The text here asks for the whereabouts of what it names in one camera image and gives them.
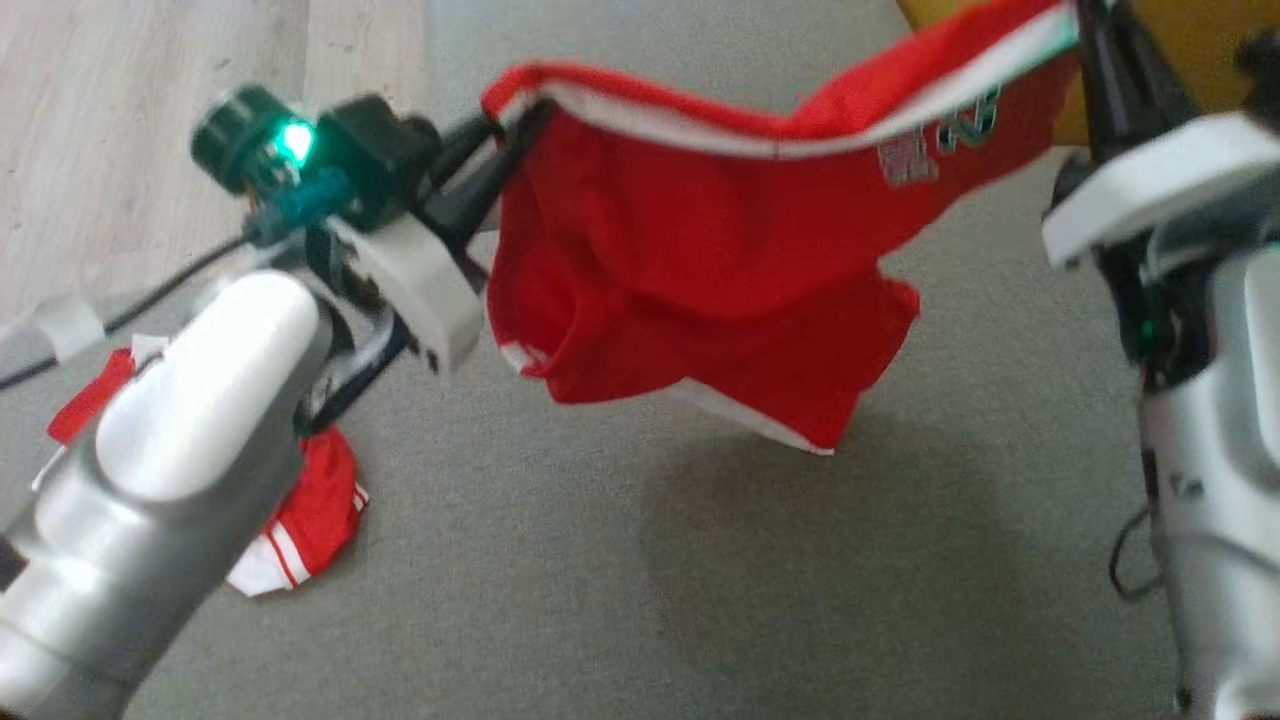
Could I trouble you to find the red basketball jersey white trim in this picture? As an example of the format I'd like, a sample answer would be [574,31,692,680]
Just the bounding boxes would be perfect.
[30,335,371,599]

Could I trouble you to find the white cable holder band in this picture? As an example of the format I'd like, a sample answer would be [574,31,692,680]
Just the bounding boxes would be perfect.
[30,293,108,363]

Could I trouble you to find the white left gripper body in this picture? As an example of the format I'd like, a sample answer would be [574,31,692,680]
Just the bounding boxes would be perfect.
[190,85,489,433]

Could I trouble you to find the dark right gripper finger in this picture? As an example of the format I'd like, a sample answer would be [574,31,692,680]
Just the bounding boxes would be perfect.
[1108,0,1198,146]
[1073,0,1133,156]

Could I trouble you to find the black cable with teal plug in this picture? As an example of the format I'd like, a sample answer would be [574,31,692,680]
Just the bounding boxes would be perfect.
[0,168,353,393]

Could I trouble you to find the yellow sofa back cushion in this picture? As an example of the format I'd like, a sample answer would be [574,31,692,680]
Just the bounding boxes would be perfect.
[895,0,1280,149]

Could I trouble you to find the black cable with blue plug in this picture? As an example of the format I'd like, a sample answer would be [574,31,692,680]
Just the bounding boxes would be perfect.
[1108,450,1171,603]

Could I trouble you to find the grey fabric sofa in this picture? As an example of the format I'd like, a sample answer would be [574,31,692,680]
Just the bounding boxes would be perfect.
[0,0,1201,720]

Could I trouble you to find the red shorts with white trim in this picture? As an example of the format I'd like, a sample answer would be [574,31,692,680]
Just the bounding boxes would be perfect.
[480,0,1086,456]

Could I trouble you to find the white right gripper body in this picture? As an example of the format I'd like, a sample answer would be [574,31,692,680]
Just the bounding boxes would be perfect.
[1040,112,1280,393]

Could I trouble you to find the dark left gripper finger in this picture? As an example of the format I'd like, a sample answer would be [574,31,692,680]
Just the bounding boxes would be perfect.
[432,110,508,173]
[423,98,553,251]

